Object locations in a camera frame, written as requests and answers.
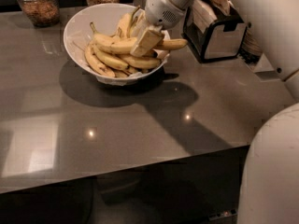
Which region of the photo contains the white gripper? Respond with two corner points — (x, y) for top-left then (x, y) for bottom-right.
(130, 0), (185, 57)

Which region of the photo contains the yellow banana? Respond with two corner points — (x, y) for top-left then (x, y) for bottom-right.
(93, 45), (129, 71)
(90, 22), (136, 54)
(120, 54), (161, 69)
(154, 38), (188, 50)

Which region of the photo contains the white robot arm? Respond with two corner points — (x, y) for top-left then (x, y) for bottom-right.
(231, 0), (299, 224)

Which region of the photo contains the upright back banana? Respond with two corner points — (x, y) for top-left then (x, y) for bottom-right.
(117, 7), (140, 38)

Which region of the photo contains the bottom left spotted banana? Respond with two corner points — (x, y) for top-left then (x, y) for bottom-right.
(84, 44), (115, 77)

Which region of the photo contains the white bowl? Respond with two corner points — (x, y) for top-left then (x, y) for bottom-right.
(64, 4), (170, 86)

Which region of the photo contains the black silver napkin dispenser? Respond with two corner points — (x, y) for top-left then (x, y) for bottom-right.
(183, 0), (246, 63)

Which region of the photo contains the stack of white paper plates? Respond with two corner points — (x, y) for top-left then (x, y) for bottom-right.
(242, 30), (263, 57)

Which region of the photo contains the left glass jar with cereal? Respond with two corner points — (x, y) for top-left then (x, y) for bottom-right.
(17, 0), (60, 27)

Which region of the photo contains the floor power strip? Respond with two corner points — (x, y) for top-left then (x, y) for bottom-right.
(208, 209), (237, 221)

